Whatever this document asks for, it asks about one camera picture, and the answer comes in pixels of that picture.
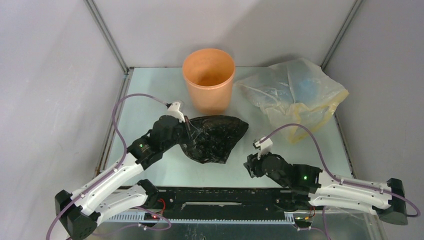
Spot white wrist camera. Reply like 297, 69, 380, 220
253, 136, 273, 160
166, 100, 186, 123

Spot aluminium frame rail front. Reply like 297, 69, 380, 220
74, 188, 379, 226

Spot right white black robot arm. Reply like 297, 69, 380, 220
243, 153, 408, 226

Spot right aluminium corner post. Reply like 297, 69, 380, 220
320, 0, 364, 72

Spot right small circuit board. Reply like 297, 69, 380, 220
294, 216, 314, 222

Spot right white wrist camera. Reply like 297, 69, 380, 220
253, 136, 273, 160

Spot translucent yellowish plastic bag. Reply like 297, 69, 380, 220
235, 58, 349, 144

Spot orange plastic trash bin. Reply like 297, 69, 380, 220
182, 48, 236, 115

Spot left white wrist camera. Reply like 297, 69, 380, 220
166, 100, 186, 123

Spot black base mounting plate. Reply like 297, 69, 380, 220
143, 186, 322, 222

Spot aluminium corner post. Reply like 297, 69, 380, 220
320, 0, 364, 72
84, 0, 130, 74

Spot left aluminium corner post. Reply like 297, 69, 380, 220
84, 0, 130, 74

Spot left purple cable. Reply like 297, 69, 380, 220
46, 93, 170, 240

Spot left small circuit board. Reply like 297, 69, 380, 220
143, 213, 161, 221

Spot small circuit board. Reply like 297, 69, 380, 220
294, 216, 314, 222
143, 213, 161, 221

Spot black trash bag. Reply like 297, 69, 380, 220
179, 115, 249, 164

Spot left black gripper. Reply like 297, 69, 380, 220
161, 115, 201, 152

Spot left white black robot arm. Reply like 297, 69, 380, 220
55, 115, 201, 240

